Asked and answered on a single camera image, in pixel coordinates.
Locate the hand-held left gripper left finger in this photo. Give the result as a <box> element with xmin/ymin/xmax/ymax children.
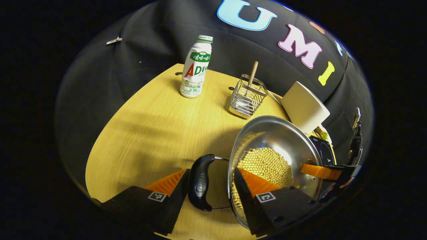
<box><xmin>100</xmin><ymin>168</ymin><xmax>191</xmax><ymax>234</ymax></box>

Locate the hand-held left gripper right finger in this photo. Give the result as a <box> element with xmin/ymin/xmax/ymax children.
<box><xmin>232</xmin><ymin>168</ymin><xmax>322</xmax><ymax>238</ymax></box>

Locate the black induction cooktop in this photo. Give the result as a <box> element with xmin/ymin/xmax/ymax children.
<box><xmin>309</xmin><ymin>135</ymin><xmax>336</xmax><ymax>167</ymax></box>

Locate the pile of yellow soybeans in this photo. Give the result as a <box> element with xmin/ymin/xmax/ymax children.
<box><xmin>231</xmin><ymin>148</ymin><xmax>294</xmax><ymax>214</ymax></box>

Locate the stainless steel pot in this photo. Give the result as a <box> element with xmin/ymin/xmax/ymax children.
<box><xmin>188</xmin><ymin>116</ymin><xmax>334</xmax><ymax>230</ymax></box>

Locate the sandwich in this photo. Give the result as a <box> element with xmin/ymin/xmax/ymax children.
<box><xmin>315</xmin><ymin>125</ymin><xmax>333</xmax><ymax>144</ymax></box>

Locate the white toaster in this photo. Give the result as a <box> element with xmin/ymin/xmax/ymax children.
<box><xmin>281</xmin><ymin>81</ymin><xmax>331</xmax><ymax>134</ymax></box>

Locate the white green-label drink bottle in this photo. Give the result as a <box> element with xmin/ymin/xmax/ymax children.
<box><xmin>180</xmin><ymin>35</ymin><xmax>213</xmax><ymax>98</ymax></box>

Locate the black backdrop cloth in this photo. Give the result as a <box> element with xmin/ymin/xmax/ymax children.
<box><xmin>55</xmin><ymin>0</ymin><xmax>374</xmax><ymax>187</ymax></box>

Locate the white toaster cable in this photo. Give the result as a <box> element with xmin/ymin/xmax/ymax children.
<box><xmin>267</xmin><ymin>90</ymin><xmax>284</xmax><ymax>104</ymax></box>

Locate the metal wire basket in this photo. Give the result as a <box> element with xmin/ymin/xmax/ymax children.
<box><xmin>228</xmin><ymin>74</ymin><xmax>268</xmax><ymax>119</ymax></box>

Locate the wooden handle spoon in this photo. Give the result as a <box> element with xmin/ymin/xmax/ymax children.
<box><xmin>245</xmin><ymin>61</ymin><xmax>259</xmax><ymax>97</ymax></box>

